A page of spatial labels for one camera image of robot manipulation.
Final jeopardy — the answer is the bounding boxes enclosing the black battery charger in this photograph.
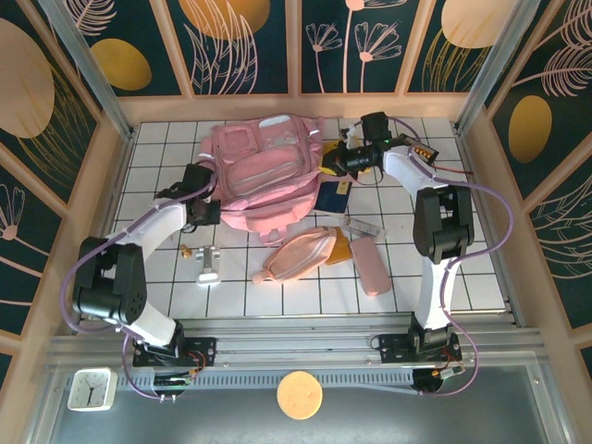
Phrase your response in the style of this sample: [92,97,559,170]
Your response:
[398,132,440,167]

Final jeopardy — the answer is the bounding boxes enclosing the aluminium frame post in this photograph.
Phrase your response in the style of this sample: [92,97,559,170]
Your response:
[36,0,138,142]
[454,0,543,136]

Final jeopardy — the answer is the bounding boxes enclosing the narrow wall panel cream disc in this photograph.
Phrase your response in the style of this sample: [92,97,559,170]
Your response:
[404,0,511,96]

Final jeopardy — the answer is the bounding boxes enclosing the thin red wire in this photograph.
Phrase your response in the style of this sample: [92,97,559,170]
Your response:
[434,162,475,178]

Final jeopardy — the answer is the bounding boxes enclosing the grey slotted cable duct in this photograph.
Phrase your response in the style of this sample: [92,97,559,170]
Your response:
[115,369,417,391]

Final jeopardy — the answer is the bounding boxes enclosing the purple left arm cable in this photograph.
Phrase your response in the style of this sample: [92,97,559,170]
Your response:
[61,174,219,401]

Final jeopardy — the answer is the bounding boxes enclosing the pink zip pencil pouch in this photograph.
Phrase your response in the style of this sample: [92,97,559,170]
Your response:
[252,226,341,285]

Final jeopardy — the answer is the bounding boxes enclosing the wall panel three pink flowers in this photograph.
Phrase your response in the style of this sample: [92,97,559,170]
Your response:
[295,0,423,97]

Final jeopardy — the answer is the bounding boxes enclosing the aluminium mounting rail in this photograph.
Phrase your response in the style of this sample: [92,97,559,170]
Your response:
[45,314,548,372]

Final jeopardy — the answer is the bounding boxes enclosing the black cable junction box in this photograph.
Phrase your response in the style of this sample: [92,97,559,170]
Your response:
[410,367,466,398]

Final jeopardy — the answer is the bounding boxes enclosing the wall panel single pink flower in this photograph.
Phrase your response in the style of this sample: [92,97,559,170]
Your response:
[0,142,71,339]

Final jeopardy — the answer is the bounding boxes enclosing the silver metal clamp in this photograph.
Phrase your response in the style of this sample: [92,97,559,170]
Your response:
[193,246,224,286]

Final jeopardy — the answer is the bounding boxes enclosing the pink school backpack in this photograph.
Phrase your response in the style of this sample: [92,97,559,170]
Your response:
[198,114,326,247]

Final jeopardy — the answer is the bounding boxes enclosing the grey metal plate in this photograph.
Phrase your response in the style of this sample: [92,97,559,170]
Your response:
[25,364,573,444]

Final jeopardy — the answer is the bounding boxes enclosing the wide wall panel cream disc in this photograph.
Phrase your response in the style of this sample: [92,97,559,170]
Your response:
[0,0,102,205]

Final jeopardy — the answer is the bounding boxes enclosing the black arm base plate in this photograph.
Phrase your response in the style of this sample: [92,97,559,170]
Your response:
[132,336,218,369]
[369,332,463,367]

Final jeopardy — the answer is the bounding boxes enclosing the round yellow sponge disc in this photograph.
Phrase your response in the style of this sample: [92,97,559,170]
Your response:
[276,369,325,422]

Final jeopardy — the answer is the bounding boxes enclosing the wall panel yellow oval fern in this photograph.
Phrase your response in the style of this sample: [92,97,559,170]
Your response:
[484,0,592,201]

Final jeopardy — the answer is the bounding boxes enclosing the clear plastic pen box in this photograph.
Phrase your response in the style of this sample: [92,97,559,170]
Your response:
[340,216,388,238]

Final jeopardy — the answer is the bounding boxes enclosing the pink hard pencil case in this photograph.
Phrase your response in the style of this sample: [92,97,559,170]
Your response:
[349,236,391,298]

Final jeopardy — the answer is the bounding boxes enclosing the dark blue notebook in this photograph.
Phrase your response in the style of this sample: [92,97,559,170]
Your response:
[313,179,354,217]

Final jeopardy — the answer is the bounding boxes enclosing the wall panel pink feather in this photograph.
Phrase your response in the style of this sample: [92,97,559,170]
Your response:
[524,161,592,330]

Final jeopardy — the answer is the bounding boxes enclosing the white square alarm clock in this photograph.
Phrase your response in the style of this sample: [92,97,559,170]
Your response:
[67,367,118,413]

